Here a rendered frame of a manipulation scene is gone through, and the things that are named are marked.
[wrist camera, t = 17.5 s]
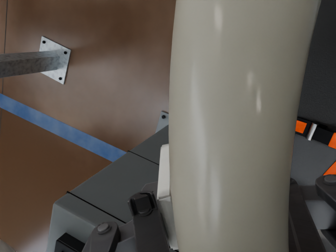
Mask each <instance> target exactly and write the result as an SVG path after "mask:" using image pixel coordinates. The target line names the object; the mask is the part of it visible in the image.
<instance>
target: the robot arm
mask: <svg viewBox="0 0 336 252"><path fill-rule="evenodd" d="M128 205H129V208H130V212H131V215H132V220H131V221H130V222H128V223H126V224H123V225H121V226H118V224H117V223H116V222H115V221H106V222H102V223H100V224H98V225H97V226H96V227H95V228H94V229H93V230H92V231H91V233H90V235H89V237H88V239H87V241H86V243H85V245H84V248H83V250H82V252H171V251H170V248H171V249H173V250H178V243H177V236H176V229H175V222H174V213H173V203H172V193H171V178H170V160H169V143H168V144H164V145H162V147H161V149H160V161H159V174H158V181H156V182H151V183H147V184H145V186H144V187H143V188H142V189H141V191H140V192H138V193H135V194H134V195H132V196H131V197H130V198H129V199H128ZM318 230H321V232H322V234H323V235H324V236H325V237H326V239H327V240H328V241H329V242H330V243H331V244H332V246H333V247H334V248H335V249H336V174H327V175H322V176H320V177H318V178H317V179H316V180H315V185H299V184H298V183H297V182H296V180H295V179H293V178H290V187H289V207H288V247H289V252H327V251H326V249H325V247H324V244H323V242H322V240H321V237H320V235H319V233H318ZM169 245H170V248H169ZM0 252H16V251H15V250H14V249H13V248H12V247H11V246H10V245H8V244H7V243H6V242H4V241H2V240H1V239H0Z"/></svg>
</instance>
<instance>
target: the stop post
mask: <svg viewBox="0 0 336 252"><path fill-rule="evenodd" d="M71 51H72V50H71V49H69V48H67V47H65V46H63V45H61V44H59V43H56V42H54V41H52V40H50V39H48V38H46V37H44V36H42V37H41V42H40V48H39V51H37V52H21V53H5V54H0V78H5V77H12V76H19V75H26V74H33V73H42V74H44V75H46V76H48V77H50V78H52V79H54V80H56V81H58V82H59V83H61V84H63V85H64V84H65V80H66V75H67V70H68V66H69V61H70V56H71Z"/></svg>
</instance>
